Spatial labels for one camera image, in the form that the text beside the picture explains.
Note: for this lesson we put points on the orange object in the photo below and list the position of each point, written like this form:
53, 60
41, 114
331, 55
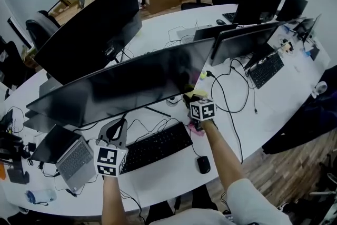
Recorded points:
2, 171

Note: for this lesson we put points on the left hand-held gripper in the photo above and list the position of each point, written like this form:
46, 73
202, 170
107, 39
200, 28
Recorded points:
108, 159

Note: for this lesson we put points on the yellow cloth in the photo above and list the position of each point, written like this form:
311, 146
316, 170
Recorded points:
201, 92

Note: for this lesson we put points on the person's white shirt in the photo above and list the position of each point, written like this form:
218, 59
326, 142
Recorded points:
250, 203

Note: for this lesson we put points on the small white round device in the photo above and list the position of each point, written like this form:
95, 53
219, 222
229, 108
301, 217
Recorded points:
173, 101

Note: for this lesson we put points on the small black keyboard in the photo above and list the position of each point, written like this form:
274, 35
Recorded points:
17, 177

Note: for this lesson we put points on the person's dark trousers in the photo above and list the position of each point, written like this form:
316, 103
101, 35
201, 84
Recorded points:
204, 197

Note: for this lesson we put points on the person's left forearm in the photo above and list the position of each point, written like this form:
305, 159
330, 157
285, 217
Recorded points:
111, 200

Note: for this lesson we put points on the clear water bottle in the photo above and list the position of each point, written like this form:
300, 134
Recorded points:
42, 196

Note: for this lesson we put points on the small white desk fan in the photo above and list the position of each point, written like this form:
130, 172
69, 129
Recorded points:
319, 88

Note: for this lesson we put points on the grey-backed office chair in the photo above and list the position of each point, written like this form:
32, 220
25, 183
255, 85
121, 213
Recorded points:
39, 31

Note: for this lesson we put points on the person's right forearm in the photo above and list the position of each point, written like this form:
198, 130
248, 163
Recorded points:
221, 155

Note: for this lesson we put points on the yellow-green ball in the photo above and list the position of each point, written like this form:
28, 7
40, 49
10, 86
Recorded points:
203, 76

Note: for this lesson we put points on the black armrest office chair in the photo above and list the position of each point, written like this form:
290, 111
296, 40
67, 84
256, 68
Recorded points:
196, 5

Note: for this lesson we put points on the wide black monitor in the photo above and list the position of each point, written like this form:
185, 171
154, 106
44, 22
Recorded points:
118, 87

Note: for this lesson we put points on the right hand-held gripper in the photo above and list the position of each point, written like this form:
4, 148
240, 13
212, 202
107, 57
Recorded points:
202, 110

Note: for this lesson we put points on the silver open laptop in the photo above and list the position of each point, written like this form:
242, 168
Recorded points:
76, 163

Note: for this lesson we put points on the pink plastic case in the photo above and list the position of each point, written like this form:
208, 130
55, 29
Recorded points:
198, 133

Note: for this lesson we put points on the white standing board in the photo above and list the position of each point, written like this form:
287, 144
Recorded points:
19, 33

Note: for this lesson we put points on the silver closed laptop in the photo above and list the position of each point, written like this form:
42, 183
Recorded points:
50, 87

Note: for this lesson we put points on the black power adapter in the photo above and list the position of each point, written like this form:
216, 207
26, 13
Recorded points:
32, 147

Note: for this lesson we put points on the black mouse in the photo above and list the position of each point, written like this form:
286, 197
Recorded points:
203, 164
221, 22

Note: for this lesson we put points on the curved black monitor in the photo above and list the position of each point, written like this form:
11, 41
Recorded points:
92, 31

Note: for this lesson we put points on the dark open laptop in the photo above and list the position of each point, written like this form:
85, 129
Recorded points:
306, 26

